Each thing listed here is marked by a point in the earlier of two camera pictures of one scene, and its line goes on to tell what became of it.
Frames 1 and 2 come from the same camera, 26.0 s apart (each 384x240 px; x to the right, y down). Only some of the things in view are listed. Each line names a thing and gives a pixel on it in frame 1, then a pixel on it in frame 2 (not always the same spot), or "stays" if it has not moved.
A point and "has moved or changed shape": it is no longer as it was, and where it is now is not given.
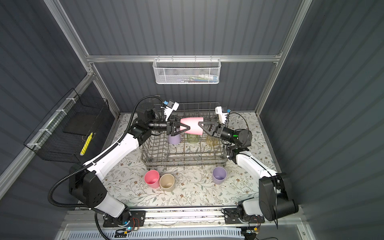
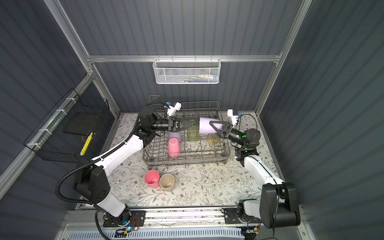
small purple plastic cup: [219, 175] has moved or changed shape
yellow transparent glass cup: [212, 141] stays
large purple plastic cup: [174, 140] stays
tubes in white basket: [201, 78] stays
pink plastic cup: [193, 123] -> [174, 147]
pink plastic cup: [152, 178] stays
